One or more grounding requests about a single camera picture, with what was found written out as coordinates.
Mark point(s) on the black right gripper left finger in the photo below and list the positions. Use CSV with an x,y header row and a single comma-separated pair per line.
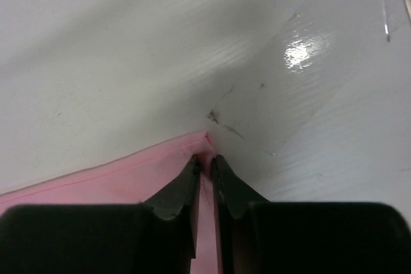
x,y
155,236

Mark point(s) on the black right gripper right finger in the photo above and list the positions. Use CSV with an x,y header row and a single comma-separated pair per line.
x,y
255,235

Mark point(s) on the pink t shirt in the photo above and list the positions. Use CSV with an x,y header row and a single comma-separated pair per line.
x,y
136,178

